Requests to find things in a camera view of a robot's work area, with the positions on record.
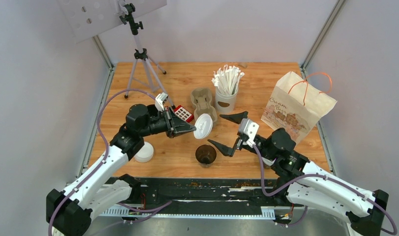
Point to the red white block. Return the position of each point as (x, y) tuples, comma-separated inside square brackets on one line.
[(184, 114)]

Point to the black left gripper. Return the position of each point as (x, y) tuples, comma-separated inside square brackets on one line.
[(175, 126)]

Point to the white cup lid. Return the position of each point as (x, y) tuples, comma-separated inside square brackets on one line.
[(203, 125)]

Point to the silver tripod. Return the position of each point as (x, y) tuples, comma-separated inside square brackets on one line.
[(141, 54)]

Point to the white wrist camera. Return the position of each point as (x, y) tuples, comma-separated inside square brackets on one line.
[(160, 99), (250, 128)]

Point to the brown pulp cup carrier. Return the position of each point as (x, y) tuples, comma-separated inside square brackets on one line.
[(202, 100)]

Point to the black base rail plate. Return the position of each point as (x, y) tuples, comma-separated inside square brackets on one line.
[(209, 197)]

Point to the clear brown printed coffee cup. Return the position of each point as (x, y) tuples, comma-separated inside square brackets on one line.
[(205, 155)]

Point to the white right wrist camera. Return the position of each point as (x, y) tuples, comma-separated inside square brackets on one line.
[(250, 128)]

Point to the bundle of white wrapped straws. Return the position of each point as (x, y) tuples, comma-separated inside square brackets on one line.
[(226, 79)]

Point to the grey perforated board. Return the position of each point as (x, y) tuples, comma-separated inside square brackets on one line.
[(89, 18)]

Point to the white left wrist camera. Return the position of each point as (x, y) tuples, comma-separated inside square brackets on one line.
[(160, 99)]

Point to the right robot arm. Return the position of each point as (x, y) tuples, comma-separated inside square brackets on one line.
[(290, 176)]

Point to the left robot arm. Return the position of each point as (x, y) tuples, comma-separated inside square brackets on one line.
[(72, 210)]

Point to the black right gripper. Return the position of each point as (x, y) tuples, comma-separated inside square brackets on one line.
[(228, 151)]

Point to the paper bag with orange handles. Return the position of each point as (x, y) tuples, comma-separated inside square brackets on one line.
[(297, 106)]

